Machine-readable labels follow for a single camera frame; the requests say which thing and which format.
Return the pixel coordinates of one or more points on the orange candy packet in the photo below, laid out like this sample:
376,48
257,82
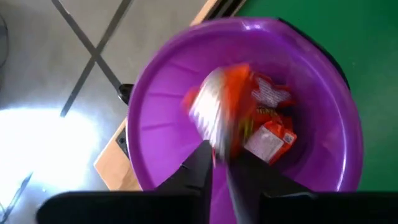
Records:
267,143

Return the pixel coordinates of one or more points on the green table mat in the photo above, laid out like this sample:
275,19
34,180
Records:
373,77

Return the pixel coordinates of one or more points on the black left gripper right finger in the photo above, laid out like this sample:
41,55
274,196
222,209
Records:
252,180

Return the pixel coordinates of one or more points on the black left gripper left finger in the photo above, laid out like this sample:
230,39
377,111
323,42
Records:
199,174

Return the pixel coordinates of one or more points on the red candy packet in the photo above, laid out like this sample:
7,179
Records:
230,102
270,93
270,115

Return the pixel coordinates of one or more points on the purple bucket with face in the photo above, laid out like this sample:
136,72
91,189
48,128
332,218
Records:
161,124

